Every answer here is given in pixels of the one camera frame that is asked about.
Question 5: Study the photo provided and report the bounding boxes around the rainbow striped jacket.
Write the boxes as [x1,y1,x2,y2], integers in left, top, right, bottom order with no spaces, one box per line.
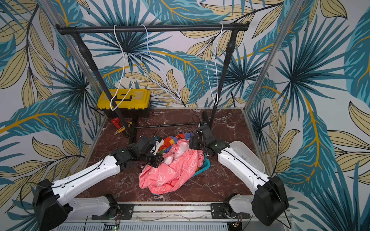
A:
[159,133,194,154]

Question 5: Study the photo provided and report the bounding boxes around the pink hooded jacket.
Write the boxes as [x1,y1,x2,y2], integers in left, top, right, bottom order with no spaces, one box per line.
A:
[139,139,205,195]

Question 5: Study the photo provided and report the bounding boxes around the white wire hanger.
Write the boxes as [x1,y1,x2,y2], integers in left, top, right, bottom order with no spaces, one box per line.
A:
[205,24,224,105]
[109,24,144,112]

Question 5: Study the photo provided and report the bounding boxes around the light blue wire hanger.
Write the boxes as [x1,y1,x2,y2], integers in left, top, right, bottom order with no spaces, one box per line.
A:
[127,23,183,105]

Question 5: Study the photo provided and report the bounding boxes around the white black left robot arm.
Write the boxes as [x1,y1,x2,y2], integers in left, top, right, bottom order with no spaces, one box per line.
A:
[32,137,164,231]

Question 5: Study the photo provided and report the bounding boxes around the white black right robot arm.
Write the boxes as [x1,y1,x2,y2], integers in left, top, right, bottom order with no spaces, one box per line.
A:
[189,125,289,226]

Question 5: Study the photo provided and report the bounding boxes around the teal plastic basket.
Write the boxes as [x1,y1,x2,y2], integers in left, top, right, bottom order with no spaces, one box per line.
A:
[148,158,211,194]

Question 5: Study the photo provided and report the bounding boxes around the white plastic tray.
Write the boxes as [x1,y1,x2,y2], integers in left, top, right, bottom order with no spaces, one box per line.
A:
[230,141,266,173]

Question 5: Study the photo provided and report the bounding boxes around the yellow black toolbox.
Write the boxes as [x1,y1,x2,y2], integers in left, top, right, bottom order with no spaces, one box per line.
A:
[97,89,151,118]

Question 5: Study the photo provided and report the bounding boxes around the black clothes rack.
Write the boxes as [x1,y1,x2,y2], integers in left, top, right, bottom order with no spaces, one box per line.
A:
[55,21,250,145]

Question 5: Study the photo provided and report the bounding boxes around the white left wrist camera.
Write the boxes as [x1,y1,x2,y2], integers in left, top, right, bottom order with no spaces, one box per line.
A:
[154,139,164,155]

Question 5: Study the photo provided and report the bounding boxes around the yellow handled tool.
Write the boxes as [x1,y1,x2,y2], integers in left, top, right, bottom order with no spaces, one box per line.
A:
[114,122,132,135]

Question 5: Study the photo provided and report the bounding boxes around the red handled tool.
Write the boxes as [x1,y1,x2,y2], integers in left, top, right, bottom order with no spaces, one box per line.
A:
[111,117,129,138]

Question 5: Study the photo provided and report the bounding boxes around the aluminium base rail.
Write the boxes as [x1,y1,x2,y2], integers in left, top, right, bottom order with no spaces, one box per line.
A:
[55,202,296,231]

